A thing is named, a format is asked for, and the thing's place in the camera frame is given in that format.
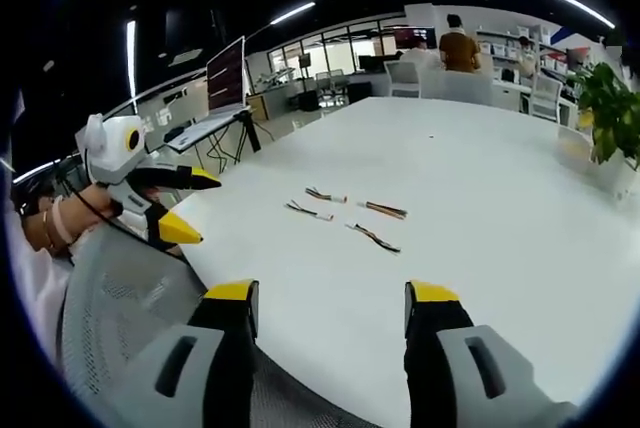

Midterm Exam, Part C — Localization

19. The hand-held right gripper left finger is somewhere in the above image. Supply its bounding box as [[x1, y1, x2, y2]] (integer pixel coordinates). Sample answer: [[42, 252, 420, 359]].
[[110, 278, 260, 428]]

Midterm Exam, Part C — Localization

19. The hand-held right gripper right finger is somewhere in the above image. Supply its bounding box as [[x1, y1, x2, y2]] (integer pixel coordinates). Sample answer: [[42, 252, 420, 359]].
[[402, 279, 581, 428]]

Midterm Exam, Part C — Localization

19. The JST connector with wires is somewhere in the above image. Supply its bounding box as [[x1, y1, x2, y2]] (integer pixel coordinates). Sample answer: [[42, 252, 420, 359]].
[[284, 201, 336, 223], [356, 200, 409, 221], [344, 221, 403, 255], [304, 186, 350, 204]]

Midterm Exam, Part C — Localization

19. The person's left hand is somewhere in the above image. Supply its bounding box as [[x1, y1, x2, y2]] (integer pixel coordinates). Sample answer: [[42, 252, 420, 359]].
[[18, 182, 124, 255]]

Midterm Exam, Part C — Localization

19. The laptop stand table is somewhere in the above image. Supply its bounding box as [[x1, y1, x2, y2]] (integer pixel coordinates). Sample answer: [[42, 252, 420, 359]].
[[164, 106, 263, 169]]

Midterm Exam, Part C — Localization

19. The grey mesh office chair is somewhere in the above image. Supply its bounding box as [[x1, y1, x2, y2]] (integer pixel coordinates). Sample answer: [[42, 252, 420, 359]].
[[54, 221, 361, 428]]

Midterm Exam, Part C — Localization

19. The open laptop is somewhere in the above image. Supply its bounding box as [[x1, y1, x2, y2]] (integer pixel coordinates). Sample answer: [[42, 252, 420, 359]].
[[172, 35, 251, 147]]

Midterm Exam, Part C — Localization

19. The white office chair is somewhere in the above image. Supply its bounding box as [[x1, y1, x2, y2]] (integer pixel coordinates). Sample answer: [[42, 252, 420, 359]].
[[442, 69, 495, 107], [528, 72, 564, 123], [383, 60, 422, 99]]

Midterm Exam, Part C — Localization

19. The clear plastic box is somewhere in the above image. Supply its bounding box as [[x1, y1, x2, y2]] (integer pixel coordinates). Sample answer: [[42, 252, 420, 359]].
[[555, 125, 597, 167]]

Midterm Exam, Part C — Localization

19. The green potted plant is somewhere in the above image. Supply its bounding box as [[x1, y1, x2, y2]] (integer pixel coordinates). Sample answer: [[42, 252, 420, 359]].
[[567, 61, 640, 172]]

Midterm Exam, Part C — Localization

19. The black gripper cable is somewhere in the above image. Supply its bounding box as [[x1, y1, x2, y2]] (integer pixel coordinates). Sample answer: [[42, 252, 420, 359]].
[[63, 182, 132, 239]]

